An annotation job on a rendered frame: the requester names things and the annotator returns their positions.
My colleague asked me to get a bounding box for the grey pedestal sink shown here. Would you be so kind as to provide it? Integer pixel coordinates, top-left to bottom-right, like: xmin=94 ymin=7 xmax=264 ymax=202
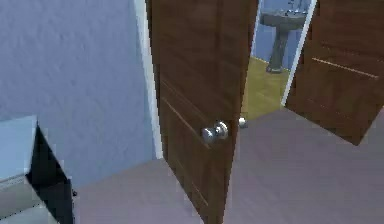
xmin=259 ymin=0 xmax=311 ymax=74

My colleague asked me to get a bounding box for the brown wooden room door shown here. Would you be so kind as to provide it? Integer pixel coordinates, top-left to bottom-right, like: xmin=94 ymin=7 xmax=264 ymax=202
xmin=285 ymin=0 xmax=384 ymax=147
xmin=145 ymin=0 xmax=260 ymax=224

